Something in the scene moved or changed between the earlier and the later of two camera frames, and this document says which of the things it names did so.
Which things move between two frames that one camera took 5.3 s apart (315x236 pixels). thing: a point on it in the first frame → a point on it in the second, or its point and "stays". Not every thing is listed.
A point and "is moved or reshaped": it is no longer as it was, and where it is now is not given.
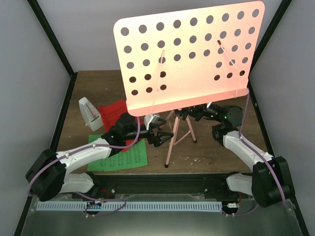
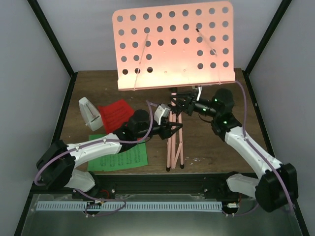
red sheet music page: (110, 113) stays
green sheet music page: (136, 155) stays
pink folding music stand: (170, 60) is moved or reshaped
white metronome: (92, 116) stays
